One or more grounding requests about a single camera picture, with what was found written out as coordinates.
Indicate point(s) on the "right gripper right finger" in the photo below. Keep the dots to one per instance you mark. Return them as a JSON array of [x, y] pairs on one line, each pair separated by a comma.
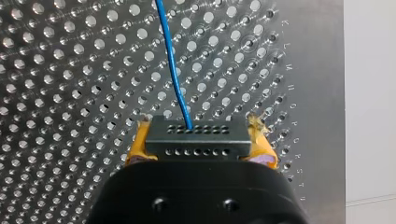
[[261, 146]]

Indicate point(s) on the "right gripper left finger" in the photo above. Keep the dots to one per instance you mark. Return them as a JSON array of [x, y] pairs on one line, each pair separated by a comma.
[[138, 146]]

